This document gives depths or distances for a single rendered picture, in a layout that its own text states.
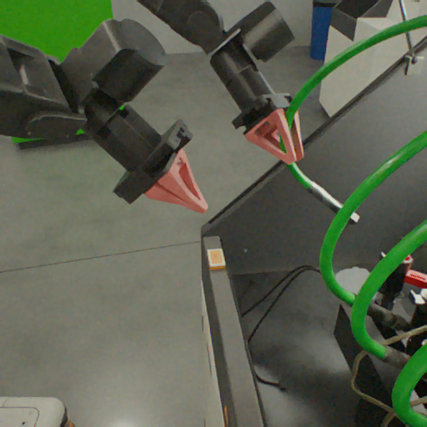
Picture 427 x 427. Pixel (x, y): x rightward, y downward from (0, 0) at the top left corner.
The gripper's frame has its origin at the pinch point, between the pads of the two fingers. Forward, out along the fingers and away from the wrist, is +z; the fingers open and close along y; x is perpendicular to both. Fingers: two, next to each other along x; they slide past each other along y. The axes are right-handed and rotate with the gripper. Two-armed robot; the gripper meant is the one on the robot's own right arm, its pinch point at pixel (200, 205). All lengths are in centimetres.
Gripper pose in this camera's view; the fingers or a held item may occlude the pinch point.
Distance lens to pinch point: 52.0
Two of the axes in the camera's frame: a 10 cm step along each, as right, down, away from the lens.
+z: 7.0, 6.5, 3.1
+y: 7.1, -5.3, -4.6
